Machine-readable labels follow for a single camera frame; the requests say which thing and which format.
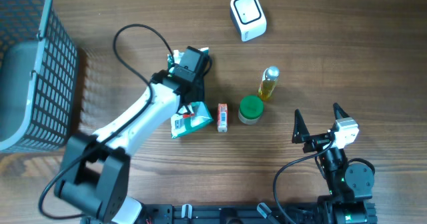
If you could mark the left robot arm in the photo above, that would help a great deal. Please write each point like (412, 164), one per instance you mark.
(94, 173)

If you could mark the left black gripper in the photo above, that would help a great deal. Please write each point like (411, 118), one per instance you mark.
(199, 80)

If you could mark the yellow dish soap bottle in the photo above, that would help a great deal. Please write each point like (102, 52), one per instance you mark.
(269, 81)

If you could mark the white barcode scanner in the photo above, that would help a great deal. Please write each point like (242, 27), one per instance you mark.
(248, 18)

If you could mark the green white wipes packet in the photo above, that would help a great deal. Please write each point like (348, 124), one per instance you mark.
(191, 122)

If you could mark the green lid jar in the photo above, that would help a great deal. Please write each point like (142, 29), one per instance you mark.
(250, 110)

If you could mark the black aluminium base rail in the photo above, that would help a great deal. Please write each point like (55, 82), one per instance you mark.
(233, 214)

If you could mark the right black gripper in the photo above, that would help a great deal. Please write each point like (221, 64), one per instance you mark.
(301, 134)

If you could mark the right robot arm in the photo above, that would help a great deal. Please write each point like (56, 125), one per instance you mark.
(350, 181)

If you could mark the grey plastic mesh basket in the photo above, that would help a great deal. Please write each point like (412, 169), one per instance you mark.
(39, 67)

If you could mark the small orange white box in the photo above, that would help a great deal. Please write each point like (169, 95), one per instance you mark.
(222, 122)

